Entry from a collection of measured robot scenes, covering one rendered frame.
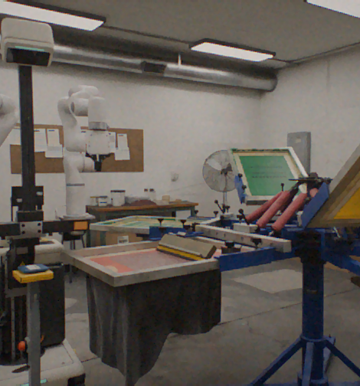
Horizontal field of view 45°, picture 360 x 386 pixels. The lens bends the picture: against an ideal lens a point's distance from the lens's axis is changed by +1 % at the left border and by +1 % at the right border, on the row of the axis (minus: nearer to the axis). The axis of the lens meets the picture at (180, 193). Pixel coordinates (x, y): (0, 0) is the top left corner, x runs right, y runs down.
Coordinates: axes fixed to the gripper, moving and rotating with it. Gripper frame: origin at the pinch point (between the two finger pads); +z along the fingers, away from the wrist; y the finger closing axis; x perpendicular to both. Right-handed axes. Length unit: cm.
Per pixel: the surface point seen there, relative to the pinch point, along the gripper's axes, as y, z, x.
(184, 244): -43, 37, -2
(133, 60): -159, -139, -364
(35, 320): 25, 63, -6
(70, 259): 9.0, 41.0, -13.3
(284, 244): -79, 36, 27
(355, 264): -112, 46, 37
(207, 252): -44, 38, 16
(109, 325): -3, 68, 3
